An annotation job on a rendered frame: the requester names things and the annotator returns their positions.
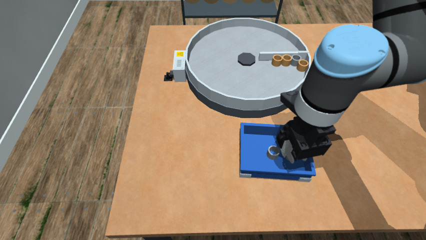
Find blue open crate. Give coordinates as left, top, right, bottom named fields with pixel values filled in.
left=239, top=122, right=316, bottom=182

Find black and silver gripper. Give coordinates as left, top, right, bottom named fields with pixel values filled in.
left=277, top=115, right=336, bottom=164

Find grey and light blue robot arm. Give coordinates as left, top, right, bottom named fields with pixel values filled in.
left=280, top=0, right=426, bottom=127

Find bronze bushing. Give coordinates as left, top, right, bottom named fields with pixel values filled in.
left=271, top=54, right=283, bottom=67
left=281, top=54, right=292, bottom=67
left=296, top=59, right=309, bottom=72

